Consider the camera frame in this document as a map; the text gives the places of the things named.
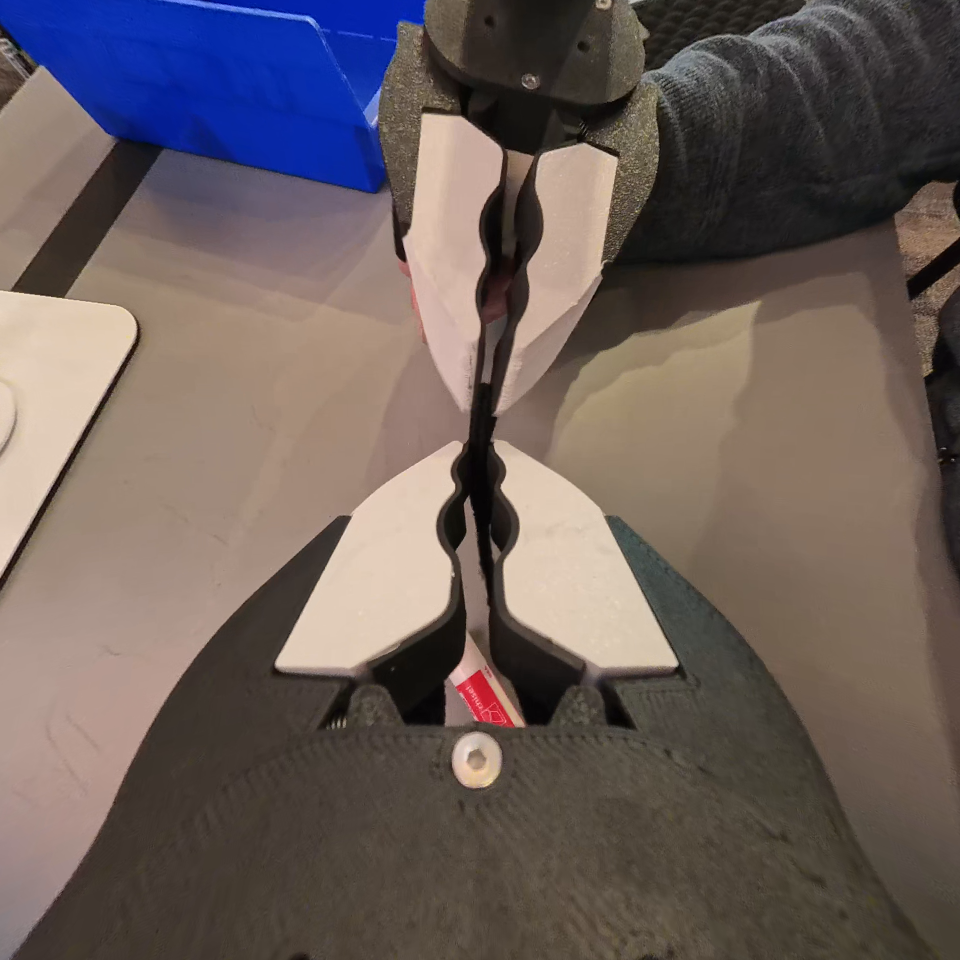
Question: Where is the red dry-erase marker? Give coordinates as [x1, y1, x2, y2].
[446, 630, 528, 729]

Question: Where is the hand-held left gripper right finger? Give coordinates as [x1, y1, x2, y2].
[487, 441, 682, 685]

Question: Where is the black velcro strap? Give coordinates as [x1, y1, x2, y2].
[465, 378, 507, 597]

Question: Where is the white board with dark edge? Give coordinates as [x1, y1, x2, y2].
[0, 291, 141, 586]

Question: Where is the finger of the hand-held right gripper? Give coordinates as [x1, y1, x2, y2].
[491, 142, 621, 417]
[402, 112, 507, 414]

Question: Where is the blue plastic bin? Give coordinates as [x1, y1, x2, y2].
[0, 0, 430, 195]

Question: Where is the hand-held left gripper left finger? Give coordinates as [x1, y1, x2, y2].
[273, 441, 470, 680]

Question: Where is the person's right forearm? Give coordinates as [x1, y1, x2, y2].
[615, 0, 960, 265]

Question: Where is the black chair frame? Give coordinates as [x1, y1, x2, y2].
[906, 238, 960, 301]

